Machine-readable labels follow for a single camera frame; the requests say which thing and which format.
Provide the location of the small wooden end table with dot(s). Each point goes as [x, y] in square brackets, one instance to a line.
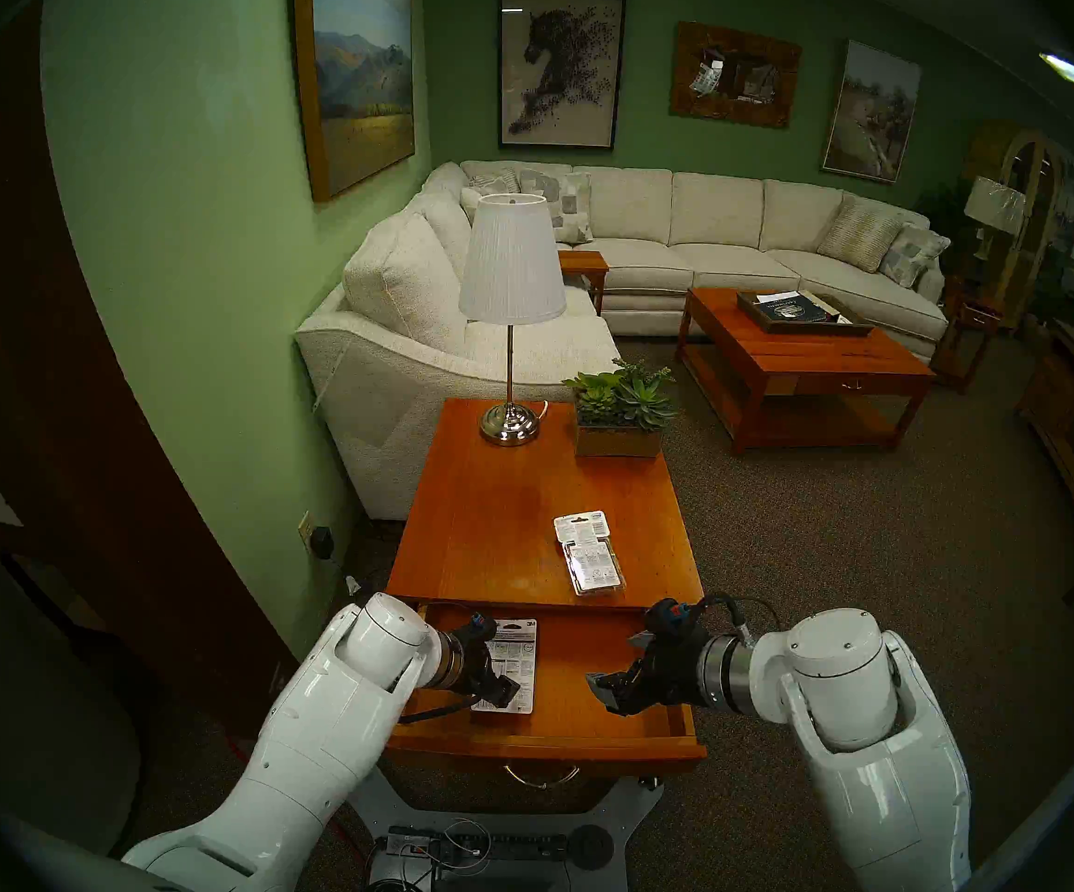
[583, 260]

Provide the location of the grey patchwork throw pillow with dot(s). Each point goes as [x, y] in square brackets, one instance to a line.
[913, 254]
[574, 203]

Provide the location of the dark brown wooden door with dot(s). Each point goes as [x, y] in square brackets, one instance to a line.
[81, 435]

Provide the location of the ceiling light fixture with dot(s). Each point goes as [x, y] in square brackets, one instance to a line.
[1071, 72]

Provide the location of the orange wooden coffee table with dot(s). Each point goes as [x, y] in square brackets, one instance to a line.
[806, 360]

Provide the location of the beige striped throw pillow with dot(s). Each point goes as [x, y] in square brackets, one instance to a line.
[860, 232]
[495, 181]

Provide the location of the plastic wrapped shade lamp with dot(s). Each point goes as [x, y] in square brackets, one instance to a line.
[995, 203]

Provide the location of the beige wall outlet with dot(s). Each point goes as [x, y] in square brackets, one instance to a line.
[304, 528]

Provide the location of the black framed horse artwork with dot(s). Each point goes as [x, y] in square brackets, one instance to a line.
[560, 63]

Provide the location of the white shade chrome table lamp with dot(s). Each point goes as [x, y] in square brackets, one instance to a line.
[511, 249]

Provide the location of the large white card package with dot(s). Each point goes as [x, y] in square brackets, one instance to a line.
[518, 658]

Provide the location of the rustic wood framed mirror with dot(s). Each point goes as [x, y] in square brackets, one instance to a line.
[685, 72]

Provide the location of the framed tree landscape painting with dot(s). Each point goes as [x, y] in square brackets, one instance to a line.
[871, 110]

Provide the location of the grey robot mobile base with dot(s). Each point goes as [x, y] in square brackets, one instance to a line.
[611, 811]

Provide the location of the small dark wooden side table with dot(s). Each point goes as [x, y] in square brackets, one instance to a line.
[974, 316]

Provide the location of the arched light wood cabinet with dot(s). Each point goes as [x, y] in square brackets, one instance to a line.
[1050, 193]

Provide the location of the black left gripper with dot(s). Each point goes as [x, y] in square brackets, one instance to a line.
[470, 665]

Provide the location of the black power strip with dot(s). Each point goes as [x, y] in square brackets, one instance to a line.
[518, 846]

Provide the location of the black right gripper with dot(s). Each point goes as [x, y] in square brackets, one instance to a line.
[672, 672]

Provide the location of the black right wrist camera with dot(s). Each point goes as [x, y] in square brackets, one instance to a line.
[672, 614]

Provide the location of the small clear blister package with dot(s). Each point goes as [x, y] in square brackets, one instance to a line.
[593, 560]

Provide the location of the black power adapter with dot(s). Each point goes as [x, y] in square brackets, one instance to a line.
[321, 541]

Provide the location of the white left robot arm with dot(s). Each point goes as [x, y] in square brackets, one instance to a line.
[332, 714]

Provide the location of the cream sectional sofa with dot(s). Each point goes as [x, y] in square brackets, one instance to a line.
[407, 286]

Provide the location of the tall dark green plant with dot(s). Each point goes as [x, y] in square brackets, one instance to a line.
[950, 216]

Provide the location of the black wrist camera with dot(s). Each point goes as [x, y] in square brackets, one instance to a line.
[479, 627]
[672, 614]

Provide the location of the orange wooden table drawer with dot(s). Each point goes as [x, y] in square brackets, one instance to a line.
[565, 695]

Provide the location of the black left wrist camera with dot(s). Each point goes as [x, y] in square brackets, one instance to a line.
[479, 627]

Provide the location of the orange wooden drawer side table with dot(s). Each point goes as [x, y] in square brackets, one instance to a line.
[500, 509]

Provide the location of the framed mountain landscape painting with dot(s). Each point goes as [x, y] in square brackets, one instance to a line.
[360, 82]

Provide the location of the succulent plants in wooden planter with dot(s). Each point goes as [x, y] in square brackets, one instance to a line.
[620, 398]

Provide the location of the dark wooden serving tray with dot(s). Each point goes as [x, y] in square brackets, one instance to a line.
[816, 329]

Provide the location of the dark cover book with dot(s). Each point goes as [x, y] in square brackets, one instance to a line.
[792, 309]

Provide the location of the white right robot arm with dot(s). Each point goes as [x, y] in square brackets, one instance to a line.
[871, 760]

